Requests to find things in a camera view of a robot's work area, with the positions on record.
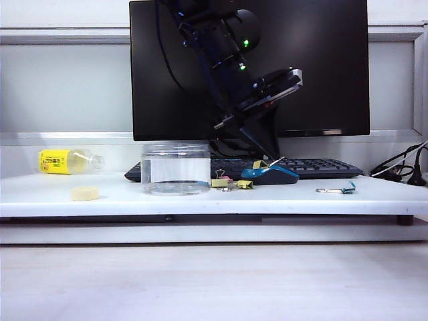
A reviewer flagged white raised desk board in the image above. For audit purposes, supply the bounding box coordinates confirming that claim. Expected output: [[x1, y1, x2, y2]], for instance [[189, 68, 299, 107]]
[[0, 172, 428, 218]]

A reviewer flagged white cable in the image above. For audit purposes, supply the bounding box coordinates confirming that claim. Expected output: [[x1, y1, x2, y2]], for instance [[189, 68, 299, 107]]
[[370, 143, 428, 177]]

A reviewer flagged blue and black mouse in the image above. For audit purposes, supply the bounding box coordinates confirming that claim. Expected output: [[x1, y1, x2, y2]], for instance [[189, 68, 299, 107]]
[[240, 166, 300, 187]]

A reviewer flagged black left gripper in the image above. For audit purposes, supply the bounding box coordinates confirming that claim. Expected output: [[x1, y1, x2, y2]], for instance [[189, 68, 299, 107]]
[[213, 74, 302, 161]]

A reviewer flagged yellow labelled plastic bottle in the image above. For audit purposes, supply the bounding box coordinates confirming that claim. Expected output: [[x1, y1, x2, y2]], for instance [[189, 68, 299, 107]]
[[37, 148, 106, 176]]

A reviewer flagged black computer keyboard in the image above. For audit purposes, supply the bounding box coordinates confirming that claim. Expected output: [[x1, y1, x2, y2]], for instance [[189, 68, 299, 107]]
[[124, 158, 364, 183]]

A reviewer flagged yellow binder clip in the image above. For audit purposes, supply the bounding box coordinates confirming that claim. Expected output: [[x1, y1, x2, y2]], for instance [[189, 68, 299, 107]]
[[210, 169, 234, 192], [222, 180, 254, 193], [252, 155, 286, 171]]

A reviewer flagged pale yellow tape roll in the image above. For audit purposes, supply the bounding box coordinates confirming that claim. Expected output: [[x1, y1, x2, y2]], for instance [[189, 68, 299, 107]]
[[70, 186, 100, 202]]

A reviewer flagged teal binder clip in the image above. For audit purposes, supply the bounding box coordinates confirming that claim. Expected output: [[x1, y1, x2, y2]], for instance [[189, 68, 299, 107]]
[[316, 181, 357, 195]]

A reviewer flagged black power plug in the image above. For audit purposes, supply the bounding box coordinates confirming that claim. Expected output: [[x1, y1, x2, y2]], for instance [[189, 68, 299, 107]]
[[407, 146, 428, 187]]

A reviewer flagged round transparent plastic jar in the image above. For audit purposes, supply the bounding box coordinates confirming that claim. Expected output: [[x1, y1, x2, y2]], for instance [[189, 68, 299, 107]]
[[140, 143, 212, 197]]

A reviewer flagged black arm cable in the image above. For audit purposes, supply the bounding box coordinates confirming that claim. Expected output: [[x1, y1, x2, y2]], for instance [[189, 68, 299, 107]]
[[155, 0, 191, 93]]

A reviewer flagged black cable bundle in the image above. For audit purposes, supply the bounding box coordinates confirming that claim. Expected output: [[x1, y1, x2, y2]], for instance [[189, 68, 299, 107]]
[[369, 140, 428, 183]]

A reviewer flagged grey aluminium partition frame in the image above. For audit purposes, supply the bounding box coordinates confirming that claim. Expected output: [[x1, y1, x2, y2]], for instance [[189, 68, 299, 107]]
[[0, 22, 428, 147]]

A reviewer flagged black computer monitor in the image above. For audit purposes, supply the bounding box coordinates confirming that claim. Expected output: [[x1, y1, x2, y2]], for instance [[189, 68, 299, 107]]
[[129, 0, 370, 161]]

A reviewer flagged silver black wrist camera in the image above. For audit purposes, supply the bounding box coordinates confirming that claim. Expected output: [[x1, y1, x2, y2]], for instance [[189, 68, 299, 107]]
[[257, 68, 304, 88]]

